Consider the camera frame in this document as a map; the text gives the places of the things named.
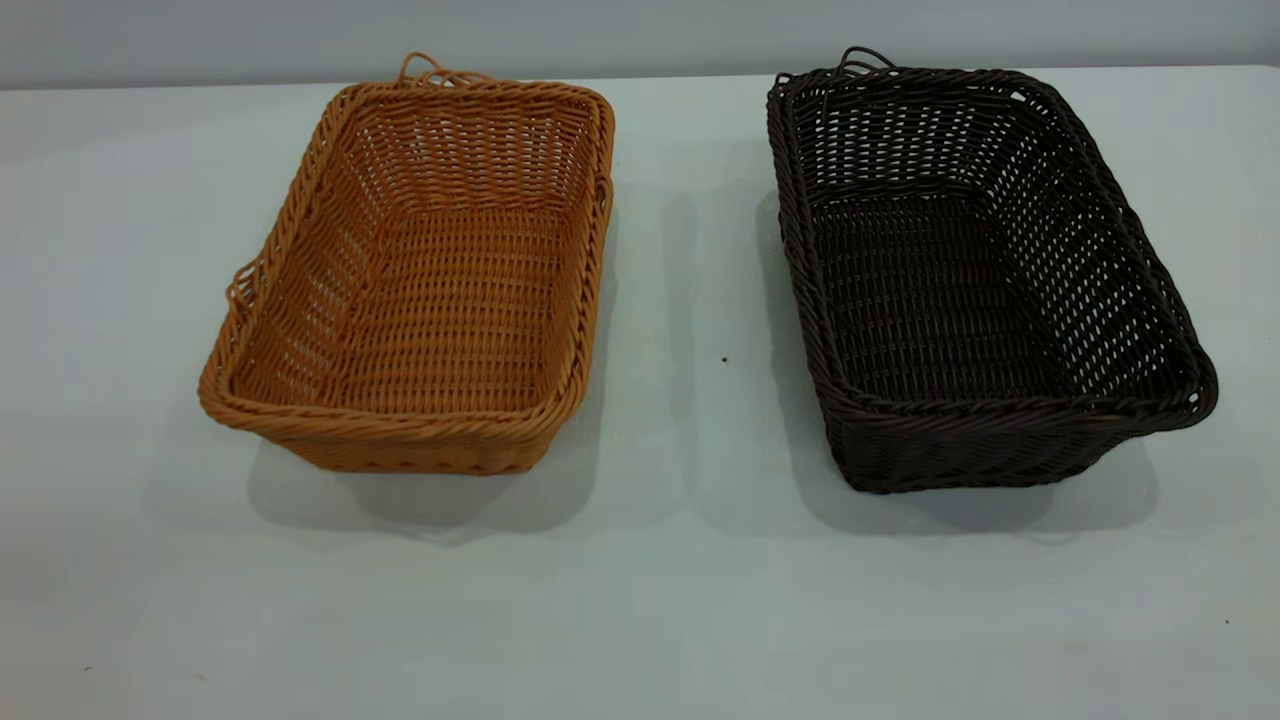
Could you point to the light brown wicker basket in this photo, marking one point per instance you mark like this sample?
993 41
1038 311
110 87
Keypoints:
450 300

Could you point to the dark brown wicker basket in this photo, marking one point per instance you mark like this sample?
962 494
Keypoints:
930 300

